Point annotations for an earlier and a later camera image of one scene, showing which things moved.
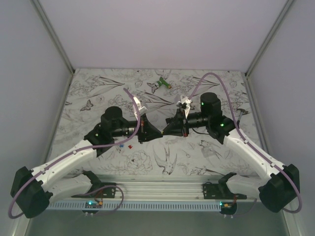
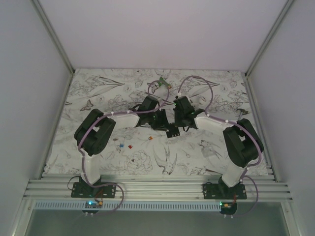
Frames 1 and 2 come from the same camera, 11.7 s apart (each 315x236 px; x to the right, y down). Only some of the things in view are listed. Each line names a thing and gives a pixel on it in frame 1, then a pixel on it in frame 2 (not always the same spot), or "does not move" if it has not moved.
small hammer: x=242 y=111 does not move
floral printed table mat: x=91 y=91 does not move
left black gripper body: x=141 y=131 → x=157 y=120
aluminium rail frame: x=164 y=187 does not move
